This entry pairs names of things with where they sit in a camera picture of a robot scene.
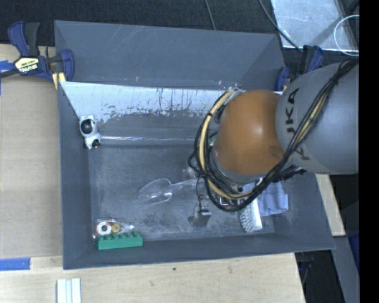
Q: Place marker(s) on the green toy brick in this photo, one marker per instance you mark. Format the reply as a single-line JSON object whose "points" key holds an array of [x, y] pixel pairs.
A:
{"points": [[120, 242]]}

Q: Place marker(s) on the white brush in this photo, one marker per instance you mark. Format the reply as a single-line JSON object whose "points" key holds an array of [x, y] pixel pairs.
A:
{"points": [[251, 219]]}

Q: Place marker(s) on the pale blue cloth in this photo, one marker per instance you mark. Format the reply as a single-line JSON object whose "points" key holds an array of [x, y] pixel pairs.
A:
{"points": [[276, 200]]}

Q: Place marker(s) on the clear packet with rings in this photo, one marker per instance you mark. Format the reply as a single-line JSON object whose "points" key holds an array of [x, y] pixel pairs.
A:
{"points": [[109, 228]]}

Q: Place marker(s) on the clear plastic scoop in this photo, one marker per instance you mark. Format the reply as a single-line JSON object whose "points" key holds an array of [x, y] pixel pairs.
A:
{"points": [[154, 191]]}

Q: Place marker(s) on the grey metal bin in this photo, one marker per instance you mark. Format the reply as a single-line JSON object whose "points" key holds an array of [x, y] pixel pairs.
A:
{"points": [[151, 55]]}

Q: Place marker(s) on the pale wood board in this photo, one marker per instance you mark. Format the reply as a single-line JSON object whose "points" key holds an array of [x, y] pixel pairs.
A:
{"points": [[28, 169]]}

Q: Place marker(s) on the white and black toy animal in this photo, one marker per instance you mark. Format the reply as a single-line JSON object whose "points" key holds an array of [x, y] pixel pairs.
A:
{"points": [[88, 131]]}

